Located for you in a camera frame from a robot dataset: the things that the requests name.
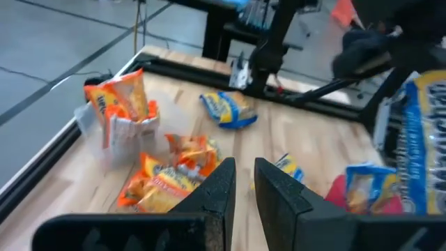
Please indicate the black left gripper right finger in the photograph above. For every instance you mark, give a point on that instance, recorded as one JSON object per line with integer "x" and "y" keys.
{"x": 282, "y": 209}

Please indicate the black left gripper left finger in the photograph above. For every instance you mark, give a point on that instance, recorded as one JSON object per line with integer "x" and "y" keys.
{"x": 209, "y": 216}

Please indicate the blue Maruchan ramen packet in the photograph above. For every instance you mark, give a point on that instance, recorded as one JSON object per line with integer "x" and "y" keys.
{"x": 421, "y": 139}
{"x": 289, "y": 167}
{"x": 366, "y": 188}
{"x": 228, "y": 109}

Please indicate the orange Maruchan ramen packet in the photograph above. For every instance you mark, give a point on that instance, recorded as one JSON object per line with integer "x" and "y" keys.
{"x": 195, "y": 153}
{"x": 118, "y": 94}
{"x": 163, "y": 190}

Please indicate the red hanging cloth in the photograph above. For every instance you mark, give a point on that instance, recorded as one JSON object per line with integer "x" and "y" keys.
{"x": 345, "y": 12}

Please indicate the thick black rig strut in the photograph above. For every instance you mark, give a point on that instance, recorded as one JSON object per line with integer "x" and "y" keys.
{"x": 383, "y": 97}

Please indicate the thin black rig rod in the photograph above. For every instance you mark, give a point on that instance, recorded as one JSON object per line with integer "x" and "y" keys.
{"x": 324, "y": 92}

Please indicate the red translucent plastic bin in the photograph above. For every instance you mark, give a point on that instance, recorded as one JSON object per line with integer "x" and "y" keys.
{"x": 334, "y": 195}

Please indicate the computer keyboard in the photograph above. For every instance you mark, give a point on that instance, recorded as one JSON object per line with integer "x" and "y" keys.
{"x": 256, "y": 14}

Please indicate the black workstation desk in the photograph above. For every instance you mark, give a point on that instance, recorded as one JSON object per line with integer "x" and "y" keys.
{"x": 244, "y": 33}

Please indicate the blue-screen monitor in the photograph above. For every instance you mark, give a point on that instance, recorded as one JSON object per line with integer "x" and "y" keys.
{"x": 237, "y": 2}

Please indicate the black gantry pole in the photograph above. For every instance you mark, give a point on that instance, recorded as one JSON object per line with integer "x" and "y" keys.
{"x": 214, "y": 31}

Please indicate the black power strip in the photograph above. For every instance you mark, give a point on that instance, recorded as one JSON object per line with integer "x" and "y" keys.
{"x": 99, "y": 77}

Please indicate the silver metal bracket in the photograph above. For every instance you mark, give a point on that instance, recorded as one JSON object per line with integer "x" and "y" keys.
{"x": 240, "y": 73}

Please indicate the black aluminium table frame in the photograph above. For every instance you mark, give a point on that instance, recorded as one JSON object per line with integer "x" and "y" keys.
{"x": 195, "y": 74}

